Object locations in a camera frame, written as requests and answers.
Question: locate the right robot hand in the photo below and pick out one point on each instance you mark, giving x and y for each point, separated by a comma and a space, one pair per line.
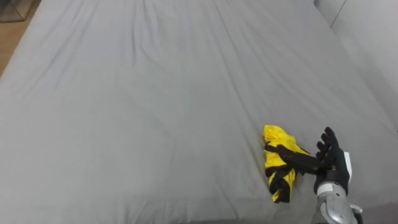
334, 165

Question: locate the yellow and black garment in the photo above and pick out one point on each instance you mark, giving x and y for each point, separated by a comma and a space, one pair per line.
275, 146

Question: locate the grey bed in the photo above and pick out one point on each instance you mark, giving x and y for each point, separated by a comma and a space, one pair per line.
155, 109

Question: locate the glass-topped side table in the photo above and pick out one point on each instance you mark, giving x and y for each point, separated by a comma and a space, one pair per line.
12, 9

